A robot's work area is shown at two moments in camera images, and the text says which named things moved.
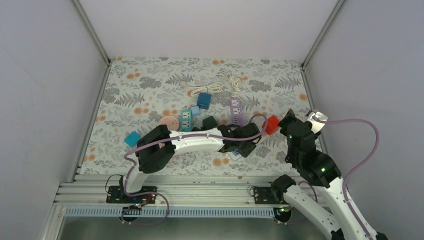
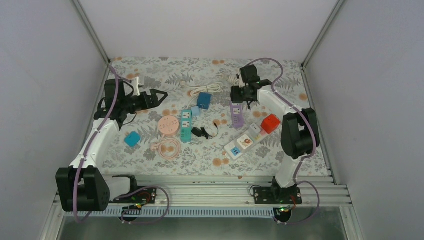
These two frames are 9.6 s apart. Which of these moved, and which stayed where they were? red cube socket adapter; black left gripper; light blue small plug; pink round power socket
Moved: black left gripper
Stayed: light blue small plug; pink round power socket; red cube socket adapter
